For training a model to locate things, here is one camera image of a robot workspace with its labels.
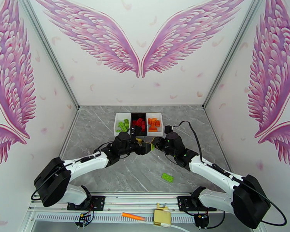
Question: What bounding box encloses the white plastic container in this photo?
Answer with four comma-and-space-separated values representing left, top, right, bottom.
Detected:
113, 113, 132, 136
145, 112, 164, 137

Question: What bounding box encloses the black plastic container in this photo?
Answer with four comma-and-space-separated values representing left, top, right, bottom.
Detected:
130, 113, 147, 137

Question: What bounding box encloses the orange marker pen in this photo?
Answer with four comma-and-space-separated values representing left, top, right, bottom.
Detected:
121, 212, 147, 221

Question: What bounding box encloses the black box with green light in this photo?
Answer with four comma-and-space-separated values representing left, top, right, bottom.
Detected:
194, 212, 210, 230

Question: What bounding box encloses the white tube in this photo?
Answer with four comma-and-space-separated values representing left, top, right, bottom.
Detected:
145, 223, 184, 232

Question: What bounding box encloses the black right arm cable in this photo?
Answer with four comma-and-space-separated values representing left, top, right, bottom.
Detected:
171, 120, 288, 227

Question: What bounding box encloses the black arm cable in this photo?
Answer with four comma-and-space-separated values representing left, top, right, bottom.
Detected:
171, 120, 288, 227
30, 140, 114, 201

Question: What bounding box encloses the aluminium frame bar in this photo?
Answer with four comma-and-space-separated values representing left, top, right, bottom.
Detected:
54, 109, 81, 167
204, 109, 232, 174

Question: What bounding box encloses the aluminium linear rail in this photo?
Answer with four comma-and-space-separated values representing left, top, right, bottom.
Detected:
26, 191, 256, 216

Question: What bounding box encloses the white slotted cable duct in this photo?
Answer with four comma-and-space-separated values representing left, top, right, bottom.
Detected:
35, 212, 196, 224

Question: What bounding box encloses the small wired circuit board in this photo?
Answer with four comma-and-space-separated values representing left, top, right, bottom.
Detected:
74, 205, 97, 229

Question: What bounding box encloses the black base cable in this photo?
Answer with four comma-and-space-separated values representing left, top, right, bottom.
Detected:
206, 210, 226, 230

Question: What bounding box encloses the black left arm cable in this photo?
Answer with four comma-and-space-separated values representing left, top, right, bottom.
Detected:
30, 140, 114, 201

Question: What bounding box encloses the aluminium frame post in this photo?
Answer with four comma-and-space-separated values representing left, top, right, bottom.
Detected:
16, 0, 81, 111
202, 0, 269, 111

